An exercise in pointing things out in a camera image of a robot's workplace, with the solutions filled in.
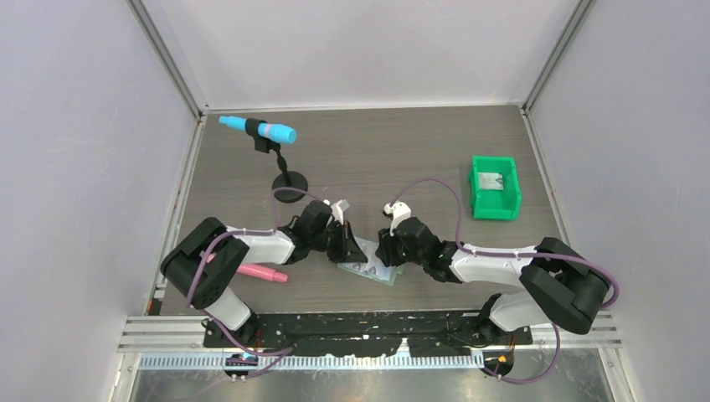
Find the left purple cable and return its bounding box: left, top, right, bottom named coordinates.
left=185, top=187, right=334, bottom=384

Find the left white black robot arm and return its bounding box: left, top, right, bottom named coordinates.
left=160, top=201, right=368, bottom=347

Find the pink marker pen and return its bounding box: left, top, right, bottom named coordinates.
left=234, top=264, right=289, bottom=283

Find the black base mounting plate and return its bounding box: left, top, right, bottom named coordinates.
left=201, top=310, right=533, bottom=358

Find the silver VIP card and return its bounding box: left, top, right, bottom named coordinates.
left=342, top=261, right=391, bottom=281
left=477, top=172, right=505, bottom=191

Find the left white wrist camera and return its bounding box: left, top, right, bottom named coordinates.
left=323, top=199, right=349, bottom=225

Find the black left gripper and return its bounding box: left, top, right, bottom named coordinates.
left=309, top=219, right=367, bottom=263

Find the blue toy microphone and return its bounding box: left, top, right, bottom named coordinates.
left=218, top=116, right=297, bottom=144

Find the aluminium frame rail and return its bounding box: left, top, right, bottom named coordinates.
left=118, top=316, right=622, bottom=376

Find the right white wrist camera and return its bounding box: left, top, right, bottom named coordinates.
left=383, top=201, right=412, bottom=236

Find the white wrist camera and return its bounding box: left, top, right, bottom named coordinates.
left=323, top=199, right=349, bottom=225
left=383, top=201, right=412, bottom=236

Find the mint green card holder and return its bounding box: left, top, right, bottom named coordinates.
left=337, top=237, right=404, bottom=286

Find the black microphone stand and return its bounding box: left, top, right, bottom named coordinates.
left=249, top=135, right=308, bottom=204

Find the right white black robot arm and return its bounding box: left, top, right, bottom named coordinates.
left=375, top=218, right=613, bottom=344

